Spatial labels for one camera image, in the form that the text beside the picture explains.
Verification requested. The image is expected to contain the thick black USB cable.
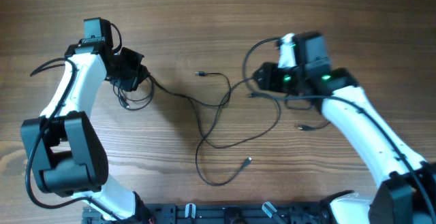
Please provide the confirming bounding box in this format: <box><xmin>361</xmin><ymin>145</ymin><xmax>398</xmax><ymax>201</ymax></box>
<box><xmin>112</xmin><ymin>70</ymin><xmax>283</xmax><ymax>150</ymax></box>

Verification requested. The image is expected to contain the thin black USB cable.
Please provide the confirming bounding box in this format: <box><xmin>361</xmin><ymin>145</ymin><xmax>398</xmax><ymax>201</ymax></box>
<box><xmin>194</xmin><ymin>70</ymin><xmax>331</xmax><ymax>187</ymax></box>

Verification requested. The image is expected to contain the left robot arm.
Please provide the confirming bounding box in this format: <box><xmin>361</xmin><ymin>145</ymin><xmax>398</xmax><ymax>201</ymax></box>
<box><xmin>20</xmin><ymin>18</ymin><xmax>155</xmax><ymax>223</ymax></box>

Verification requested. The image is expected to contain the right camera cable black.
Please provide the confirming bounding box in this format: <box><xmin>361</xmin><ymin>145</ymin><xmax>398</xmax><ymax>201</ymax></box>
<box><xmin>242</xmin><ymin>37</ymin><xmax>436</xmax><ymax>224</ymax></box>

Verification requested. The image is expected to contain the camera cable black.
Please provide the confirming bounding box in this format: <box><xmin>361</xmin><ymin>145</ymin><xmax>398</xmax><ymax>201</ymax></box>
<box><xmin>242</xmin><ymin>37</ymin><xmax>436</xmax><ymax>224</ymax></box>
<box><xmin>25</xmin><ymin>57</ymin><xmax>121</xmax><ymax>221</ymax></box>

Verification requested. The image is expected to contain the left camera cable black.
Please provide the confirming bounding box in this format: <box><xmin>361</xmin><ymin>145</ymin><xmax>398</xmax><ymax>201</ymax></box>
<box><xmin>25</xmin><ymin>57</ymin><xmax>121</xmax><ymax>221</ymax></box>

